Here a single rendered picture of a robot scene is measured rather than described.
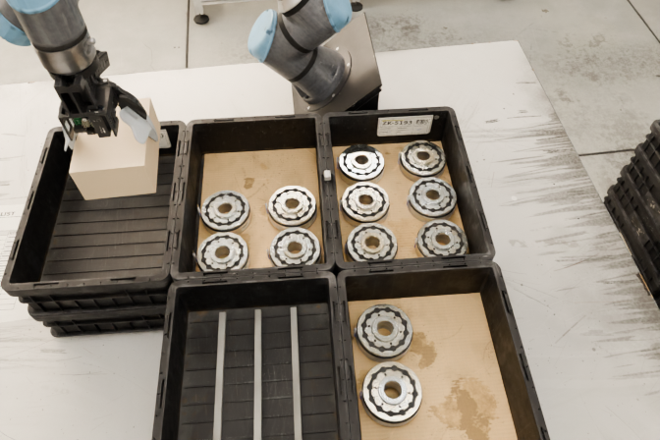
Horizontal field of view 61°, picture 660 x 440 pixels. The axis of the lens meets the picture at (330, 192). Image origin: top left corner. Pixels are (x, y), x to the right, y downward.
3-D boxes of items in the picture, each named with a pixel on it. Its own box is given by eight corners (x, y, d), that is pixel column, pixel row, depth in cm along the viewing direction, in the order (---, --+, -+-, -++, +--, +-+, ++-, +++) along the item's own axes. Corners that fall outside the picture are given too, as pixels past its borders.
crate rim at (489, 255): (321, 120, 126) (321, 112, 124) (451, 113, 128) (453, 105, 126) (335, 276, 103) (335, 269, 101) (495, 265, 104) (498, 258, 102)
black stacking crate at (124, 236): (70, 162, 131) (50, 129, 122) (195, 155, 133) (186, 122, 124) (27, 318, 108) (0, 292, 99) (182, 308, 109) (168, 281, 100)
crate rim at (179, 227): (189, 127, 125) (187, 119, 123) (321, 120, 126) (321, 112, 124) (172, 286, 101) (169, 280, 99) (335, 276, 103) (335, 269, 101)
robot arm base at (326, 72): (300, 79, 154) (273, 59, 147) (340, 42, 147) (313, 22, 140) (307, 115, 144) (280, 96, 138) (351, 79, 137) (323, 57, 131)
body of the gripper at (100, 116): (70, 143, 86) (36, 85, 76) (78, 104, 91) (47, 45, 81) (120, 139, 86) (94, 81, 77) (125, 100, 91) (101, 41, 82)
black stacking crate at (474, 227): (322, 147, 134) (322, 114, 125) (444, 141, 135) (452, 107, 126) (336, 298, 110) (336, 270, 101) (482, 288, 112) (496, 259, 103)
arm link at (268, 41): (281, 54, 146) (241, 25, 137) (317, 26, 138) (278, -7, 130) (280, 88, 139) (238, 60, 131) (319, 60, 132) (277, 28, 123)
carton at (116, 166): (96, 132, 105) (82, 103, 99) (160, 126, 106) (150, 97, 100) (84, 199, 96) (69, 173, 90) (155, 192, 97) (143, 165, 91)
